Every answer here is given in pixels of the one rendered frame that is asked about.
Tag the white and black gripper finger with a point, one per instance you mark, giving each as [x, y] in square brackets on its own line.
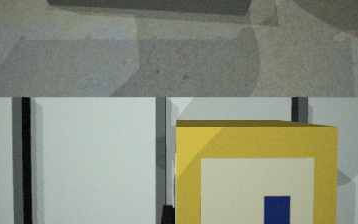
[168, 215]

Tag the yellow butter carton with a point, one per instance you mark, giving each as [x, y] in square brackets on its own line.
[255, 172]

